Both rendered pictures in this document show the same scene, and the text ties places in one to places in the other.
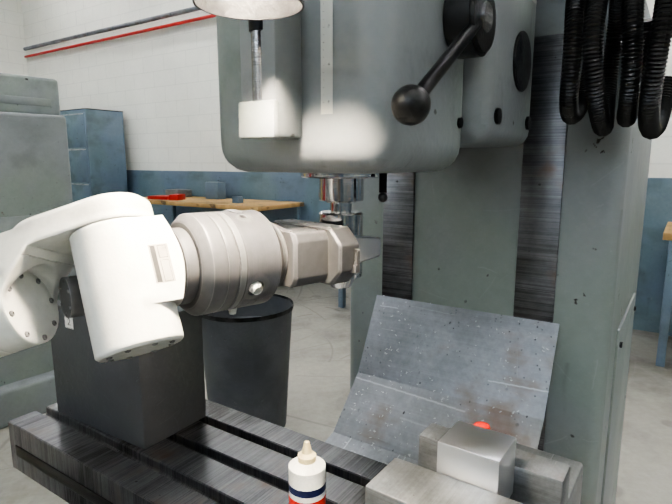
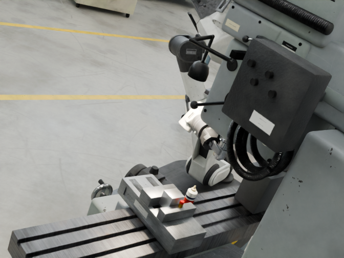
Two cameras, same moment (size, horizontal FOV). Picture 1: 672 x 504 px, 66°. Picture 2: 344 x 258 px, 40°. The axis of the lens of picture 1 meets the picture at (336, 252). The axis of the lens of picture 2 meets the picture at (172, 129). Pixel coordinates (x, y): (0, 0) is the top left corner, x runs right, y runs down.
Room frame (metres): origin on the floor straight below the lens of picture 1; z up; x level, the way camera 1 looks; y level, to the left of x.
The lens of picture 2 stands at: (0.58, -1.59, 1.95)
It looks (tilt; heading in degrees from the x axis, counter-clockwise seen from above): 24 degrees down; 98
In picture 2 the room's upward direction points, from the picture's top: 21 degrees clockwise
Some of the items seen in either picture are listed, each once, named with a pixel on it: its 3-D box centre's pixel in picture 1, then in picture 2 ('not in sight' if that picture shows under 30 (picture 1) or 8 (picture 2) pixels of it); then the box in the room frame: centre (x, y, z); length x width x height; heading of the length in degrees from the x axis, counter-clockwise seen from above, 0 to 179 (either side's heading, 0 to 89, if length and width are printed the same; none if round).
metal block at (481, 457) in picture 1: (475, 467); (171, 199); (0.47, -0.14, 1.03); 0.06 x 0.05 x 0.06; 55
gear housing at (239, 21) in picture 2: not in sight; (283, 39); (0.59, -0.03, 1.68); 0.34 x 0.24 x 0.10; 146
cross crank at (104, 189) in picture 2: not in sight; (105, 198); (0.14, 0.27, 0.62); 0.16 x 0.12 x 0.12; 146
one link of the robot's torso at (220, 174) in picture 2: not in sight; (207, 167); (0.51, 0.89, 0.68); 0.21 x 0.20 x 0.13; 71
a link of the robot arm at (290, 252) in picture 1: (270, 257); (210, 135); (0.49, 0.06, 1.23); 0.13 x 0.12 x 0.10; 42
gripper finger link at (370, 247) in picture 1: (360, 249); (215, 148); (0.53, -0.03, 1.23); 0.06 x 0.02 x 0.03; 132
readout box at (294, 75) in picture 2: not in sight; (271, 94); (0.62, -0.45, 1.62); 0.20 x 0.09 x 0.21; 146
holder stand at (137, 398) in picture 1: (126, 356); (266, 184); (0.79, 0.33, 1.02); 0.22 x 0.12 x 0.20; 58
